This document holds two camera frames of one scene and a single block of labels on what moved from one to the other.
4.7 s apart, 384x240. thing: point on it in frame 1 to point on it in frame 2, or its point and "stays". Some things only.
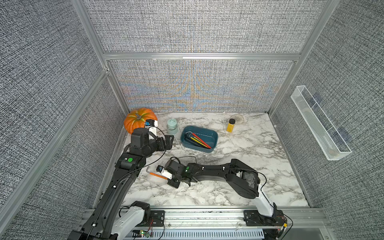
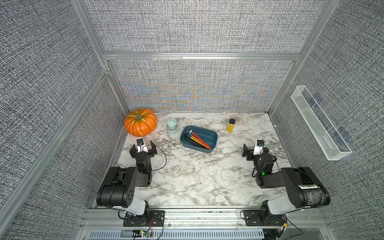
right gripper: (174, 184) to (250, 153)
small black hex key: (188, 138) stays
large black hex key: (191, 139) stays
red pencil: (200, 139) stays
